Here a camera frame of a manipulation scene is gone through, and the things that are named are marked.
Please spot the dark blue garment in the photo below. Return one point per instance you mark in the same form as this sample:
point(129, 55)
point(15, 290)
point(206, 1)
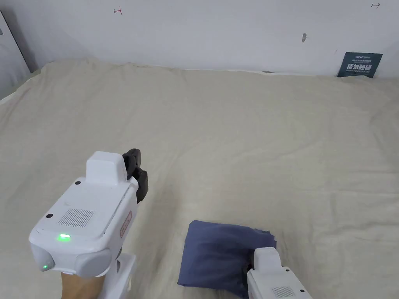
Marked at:
point(215, 252)

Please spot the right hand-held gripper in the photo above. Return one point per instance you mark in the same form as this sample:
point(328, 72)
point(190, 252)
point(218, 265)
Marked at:
point(274, 277)

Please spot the person's left hand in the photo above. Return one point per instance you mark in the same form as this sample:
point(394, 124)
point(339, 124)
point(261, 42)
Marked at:
point(81, 286)

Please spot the bed with beige sheet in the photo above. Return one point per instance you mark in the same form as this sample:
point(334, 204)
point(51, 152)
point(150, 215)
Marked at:
point(237, 140)

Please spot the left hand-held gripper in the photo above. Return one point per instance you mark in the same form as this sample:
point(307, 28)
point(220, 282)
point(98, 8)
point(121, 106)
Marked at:
point(84, 218)

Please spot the dark teal sign card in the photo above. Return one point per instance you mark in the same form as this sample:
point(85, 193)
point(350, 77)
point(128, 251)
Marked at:
point(359, 65)

